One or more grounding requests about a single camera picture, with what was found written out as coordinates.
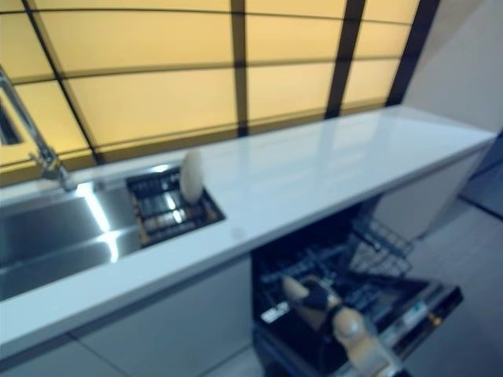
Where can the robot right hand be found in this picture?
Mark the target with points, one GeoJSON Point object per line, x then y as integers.
{"type": "Point", "coordinates": [320, 298]}

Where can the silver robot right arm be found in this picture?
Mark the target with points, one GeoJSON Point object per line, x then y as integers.
{"type": "Point", "coordinates": [357, 337]}

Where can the black dishwasher door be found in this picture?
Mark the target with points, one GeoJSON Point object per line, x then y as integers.
{"type": "Point", "coordinates": [416, 310]}

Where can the white end cabinet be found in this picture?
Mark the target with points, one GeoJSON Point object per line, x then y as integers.
{"type": "Point", "coordinates": [428, 196]}

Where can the white cabinet door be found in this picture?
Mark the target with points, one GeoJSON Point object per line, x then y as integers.
{"type": "Point", "coordinates": [157, 322]}
{"type": "Point", "coordinates": [31, 365]}

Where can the black dish drying rack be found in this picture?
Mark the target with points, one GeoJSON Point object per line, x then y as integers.
{"type": "Point", "coordinates": [173, 216]}

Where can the small beige plate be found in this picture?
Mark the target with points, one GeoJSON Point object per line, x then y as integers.
{"type": "Point", "coordinates": [191, 176]}

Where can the dark grey tall cabinet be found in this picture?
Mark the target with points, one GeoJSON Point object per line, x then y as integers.
{"type": "Point", "coordinates": [487, 173]}

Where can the stainless steel sink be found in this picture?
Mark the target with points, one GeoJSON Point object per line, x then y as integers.
{"type": "Point", "coordinates": [59, 228]}

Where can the chrome kitchen faucet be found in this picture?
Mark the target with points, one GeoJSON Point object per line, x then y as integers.
{"type": "Point", "coordinates": [47, 157]}

